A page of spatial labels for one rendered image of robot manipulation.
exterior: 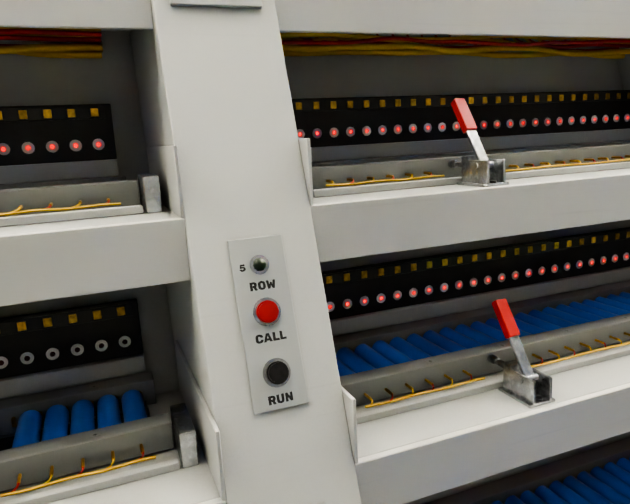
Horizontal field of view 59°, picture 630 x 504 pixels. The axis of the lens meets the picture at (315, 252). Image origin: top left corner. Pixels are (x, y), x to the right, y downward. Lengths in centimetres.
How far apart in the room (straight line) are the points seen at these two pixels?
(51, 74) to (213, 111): 26
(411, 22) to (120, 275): 33
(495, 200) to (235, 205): 23
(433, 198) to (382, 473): 22
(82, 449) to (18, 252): 15
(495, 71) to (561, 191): 32
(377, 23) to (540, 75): 41
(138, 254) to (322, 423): 18
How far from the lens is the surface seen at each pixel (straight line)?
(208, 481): 43
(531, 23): 62
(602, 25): 69
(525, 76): 87
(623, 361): 64
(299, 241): 42
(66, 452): 46
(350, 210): 44
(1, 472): 47
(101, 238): 40
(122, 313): 55
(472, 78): 81
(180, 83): 43
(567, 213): 57
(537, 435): 52
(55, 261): 40
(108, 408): 51
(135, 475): 44
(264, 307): 40
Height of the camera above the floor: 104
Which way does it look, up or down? 6 degrees up
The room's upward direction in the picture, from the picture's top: 10 degrees counter-clockwise
